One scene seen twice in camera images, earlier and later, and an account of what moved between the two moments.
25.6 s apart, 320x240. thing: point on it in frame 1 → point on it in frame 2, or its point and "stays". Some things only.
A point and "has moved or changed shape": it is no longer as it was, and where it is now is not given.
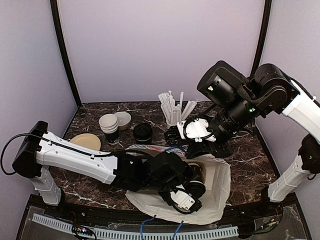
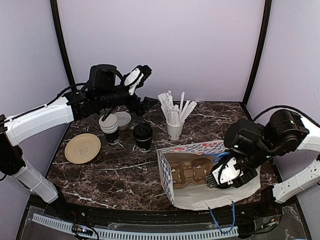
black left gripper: [186, 178] → [144, 106]
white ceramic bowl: [124, 119] stays
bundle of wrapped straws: [172, 113] stays
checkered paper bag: [215, 174] has moved or changed shape
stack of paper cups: [109, 125] stays
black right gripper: [203, 147] → [237, 182]
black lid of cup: [143, 132] stays
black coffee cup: [142, 133] stays
